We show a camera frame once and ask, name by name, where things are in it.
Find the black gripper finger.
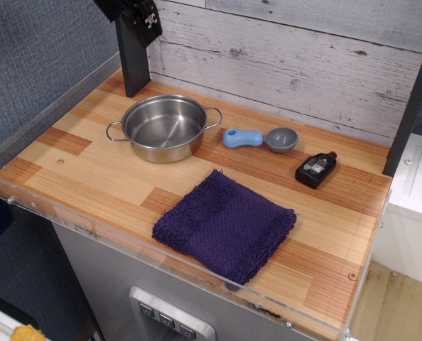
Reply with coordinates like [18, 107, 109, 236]
[94, 0, 124, 22]
[121, 0, 163, 48]

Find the stainless steel pot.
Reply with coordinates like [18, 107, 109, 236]
[106, 94, 223, 163]

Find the purple towel cloth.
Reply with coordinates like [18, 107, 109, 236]
[152, 170, 296, 285]

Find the blue grey ice cream scoop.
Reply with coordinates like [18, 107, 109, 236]
[223, 127, 299, 153]

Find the small black bottle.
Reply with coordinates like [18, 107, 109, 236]
[295, 151, 337, 189]

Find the clear acrylic front guard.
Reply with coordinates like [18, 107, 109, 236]
[0, 170, 359, 340]

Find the silver dispenser button panel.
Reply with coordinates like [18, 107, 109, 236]
[129, 286, 217, 340]

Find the yellow tape object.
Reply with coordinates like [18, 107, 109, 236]
[9, 325, 47, 341]

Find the white side cabinet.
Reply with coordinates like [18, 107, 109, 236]
[372, 134, 422, 282]

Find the dark grey left post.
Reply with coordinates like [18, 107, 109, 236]
[115, 18, 151, 97]

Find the dark grey post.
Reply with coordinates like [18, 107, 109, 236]
[115, 18, 151, 97]
[383, 63, 422, 177]

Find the dark grey right post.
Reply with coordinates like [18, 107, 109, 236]
[383, 63, 422, 177]

